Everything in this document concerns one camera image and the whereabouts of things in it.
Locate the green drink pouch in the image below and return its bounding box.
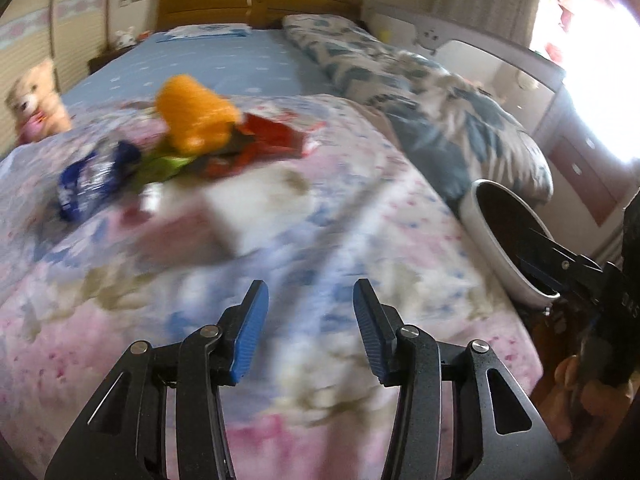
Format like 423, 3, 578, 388
131, 154, 196, 214

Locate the red snack wrapper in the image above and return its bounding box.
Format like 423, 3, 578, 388
203, 108, 326, 179

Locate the round grey trash bin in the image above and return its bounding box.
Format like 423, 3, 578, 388
459, 179, 560, 310

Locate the right hand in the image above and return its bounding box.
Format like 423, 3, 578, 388
539, 356, 636, 448

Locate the red white dresser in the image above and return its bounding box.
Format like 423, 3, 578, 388
531, 89, 632, 261

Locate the pink floral quilt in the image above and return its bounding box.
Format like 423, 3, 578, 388
1, 96, 542, 479

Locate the blue white patterned duvet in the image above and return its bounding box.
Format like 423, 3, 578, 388
282, 14, 553, 210

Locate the blue foil snack bag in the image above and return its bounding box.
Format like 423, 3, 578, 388
56, 138, 142, 223

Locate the white tissue pack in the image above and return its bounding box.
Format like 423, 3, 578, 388
200, 164, 314, 257

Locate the orange knitted hat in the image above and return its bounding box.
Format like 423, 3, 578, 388
155, 74, 242, 157

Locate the beige teddy bear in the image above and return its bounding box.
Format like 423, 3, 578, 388
6, 58, 72, 145

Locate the dark wooden nightstand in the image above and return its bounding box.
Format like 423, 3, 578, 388
88, 47, 134, 75

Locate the blue bed sheet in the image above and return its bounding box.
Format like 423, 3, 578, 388
63, 29, 340, 110

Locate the white bunny plush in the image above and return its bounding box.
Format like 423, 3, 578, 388
113, 26, 137, 50

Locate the white blue pillow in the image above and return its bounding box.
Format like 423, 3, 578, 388
158, 23, 253, 42

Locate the cream sliding wardrobe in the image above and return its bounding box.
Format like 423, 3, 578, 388
0, 0, 114, 162

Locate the wooden headboard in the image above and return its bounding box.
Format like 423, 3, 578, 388
154, 0, 363, 32

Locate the grey bed guard rail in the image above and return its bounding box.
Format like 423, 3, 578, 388
361, 1, 566, 137

